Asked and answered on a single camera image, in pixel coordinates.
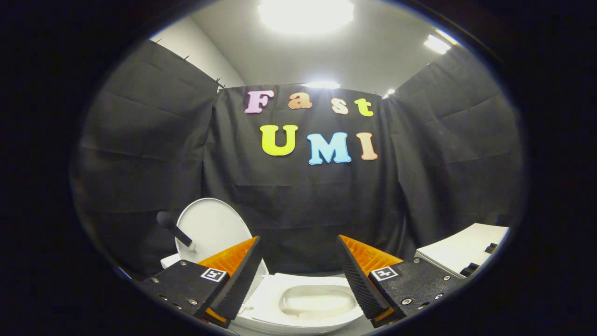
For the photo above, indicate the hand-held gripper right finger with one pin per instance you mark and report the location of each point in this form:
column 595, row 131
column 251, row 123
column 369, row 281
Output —
column 357, row 280

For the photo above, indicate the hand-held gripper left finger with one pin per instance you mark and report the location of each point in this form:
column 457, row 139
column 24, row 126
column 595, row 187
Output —
column 242, row 280

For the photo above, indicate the white toilet lid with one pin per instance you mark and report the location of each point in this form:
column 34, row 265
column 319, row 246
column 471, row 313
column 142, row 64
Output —
column 214, row 224

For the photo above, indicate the white toilet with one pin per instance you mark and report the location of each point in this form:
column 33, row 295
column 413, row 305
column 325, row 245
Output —
column 308, row 281

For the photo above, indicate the black backdrop cloth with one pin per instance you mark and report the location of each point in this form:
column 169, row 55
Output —
column 298, row 200

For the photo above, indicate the white drawer cabinet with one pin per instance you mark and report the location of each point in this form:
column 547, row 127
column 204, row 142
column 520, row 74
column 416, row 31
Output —
column 461, row 245

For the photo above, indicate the small ceiling light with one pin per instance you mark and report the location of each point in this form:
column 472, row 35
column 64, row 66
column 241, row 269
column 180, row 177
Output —
column 437, row 43
column 322, row 85

